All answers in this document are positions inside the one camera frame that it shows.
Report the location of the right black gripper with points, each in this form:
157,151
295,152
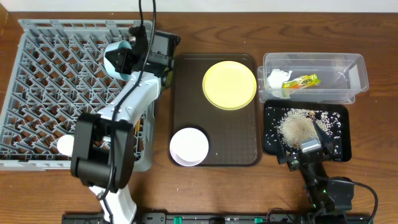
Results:
293,163

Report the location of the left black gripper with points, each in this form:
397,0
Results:
123,59

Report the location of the light blue bowl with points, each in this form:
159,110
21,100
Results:
110,69

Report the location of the food scraps rice pile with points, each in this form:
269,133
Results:
294,125

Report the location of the wooden chopstick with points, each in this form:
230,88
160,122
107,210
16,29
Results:
137,127

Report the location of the green orange snack wrapper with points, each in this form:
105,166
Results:
302,82

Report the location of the white tissue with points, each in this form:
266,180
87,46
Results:
278,77

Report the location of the yellow round plate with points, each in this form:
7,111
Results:
229,85

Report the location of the white cup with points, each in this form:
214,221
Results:
65,145

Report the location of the pink white bowl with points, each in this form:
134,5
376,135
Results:
189,147

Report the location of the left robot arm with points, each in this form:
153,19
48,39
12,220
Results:
103,145

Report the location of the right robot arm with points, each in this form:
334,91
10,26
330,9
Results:
331,197

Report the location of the black waste tray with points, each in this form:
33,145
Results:
345,151

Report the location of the grey plastic dish rack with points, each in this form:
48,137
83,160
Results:
58,74

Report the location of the dark brown serving tray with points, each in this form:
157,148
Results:
234,136

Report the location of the clear plastic bin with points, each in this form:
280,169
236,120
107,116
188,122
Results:
342,76

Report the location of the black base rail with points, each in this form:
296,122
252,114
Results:
161,218

